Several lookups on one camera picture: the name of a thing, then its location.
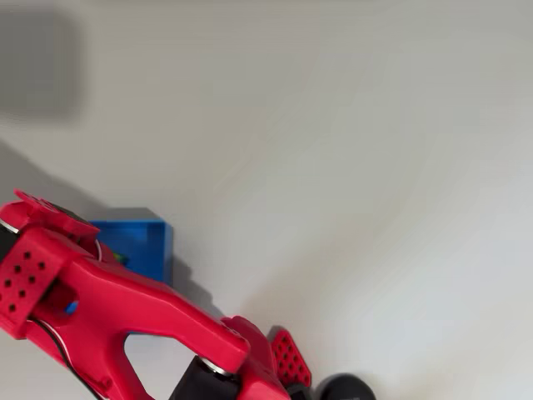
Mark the black round object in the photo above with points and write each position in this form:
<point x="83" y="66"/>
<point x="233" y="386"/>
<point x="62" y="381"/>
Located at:
<point x="347" y="387"/>

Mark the green lego brick stack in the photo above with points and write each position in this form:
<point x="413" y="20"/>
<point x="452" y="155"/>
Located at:
<point x="121" y="258"/>

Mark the blue square tray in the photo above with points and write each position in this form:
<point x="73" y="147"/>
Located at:
<point x="141" y="246"/>

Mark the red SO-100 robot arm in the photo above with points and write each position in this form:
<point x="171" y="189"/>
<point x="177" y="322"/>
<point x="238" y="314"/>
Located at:
<point x="125" y="300"/>

